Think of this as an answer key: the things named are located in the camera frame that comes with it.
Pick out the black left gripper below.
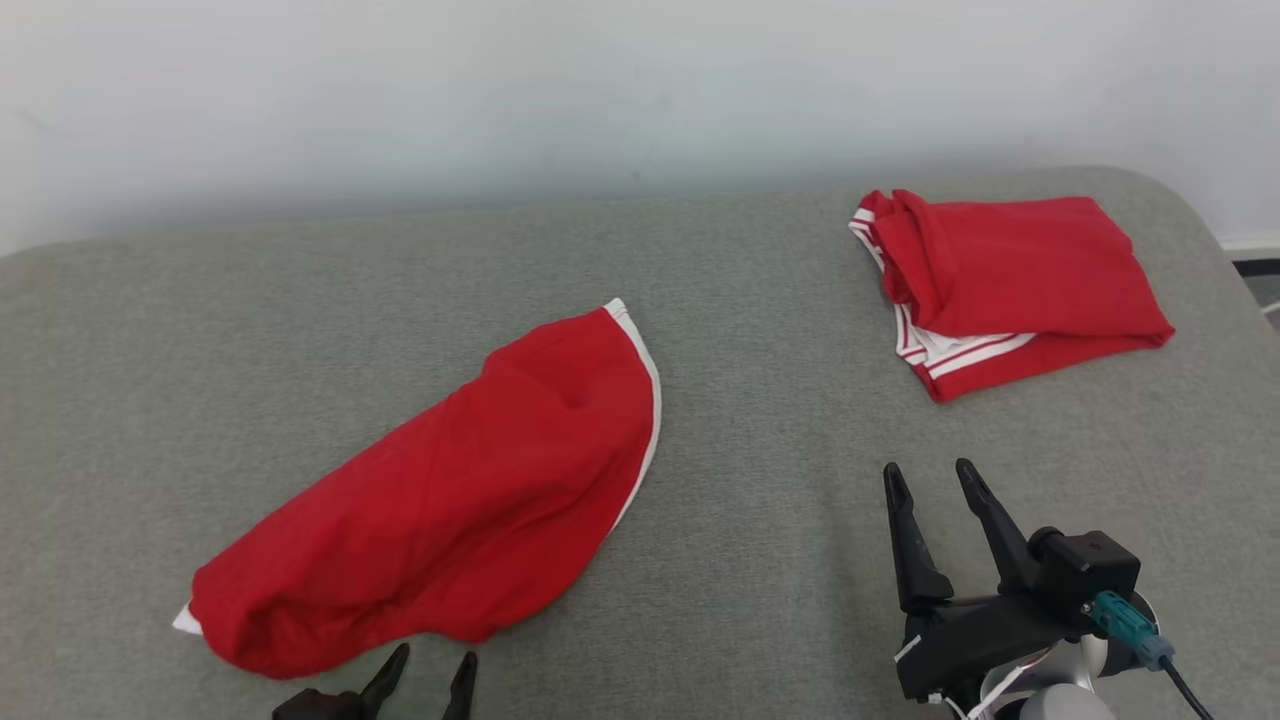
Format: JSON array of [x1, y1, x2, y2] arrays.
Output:
[[272, 643, 480, 720]]

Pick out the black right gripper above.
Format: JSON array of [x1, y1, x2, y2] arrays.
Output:
[[883, 458, 1097, 702]]

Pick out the red shorts with white band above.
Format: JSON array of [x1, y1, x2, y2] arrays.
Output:
[[172, 298, 663, 681]]

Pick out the red Bulls jersey shirt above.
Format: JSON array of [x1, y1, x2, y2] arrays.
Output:
[[849, 189, 1177, 404]]

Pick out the grey fabric sofa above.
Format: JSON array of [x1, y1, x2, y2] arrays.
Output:
[[0, 165, 1280, 720]]

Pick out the teal camera cable connector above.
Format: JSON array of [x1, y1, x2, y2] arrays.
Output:
[[1088, 590, 1177, 672]]

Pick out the black camera cable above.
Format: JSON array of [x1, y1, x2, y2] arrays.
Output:
[[1160, 655, 1217, 720]]

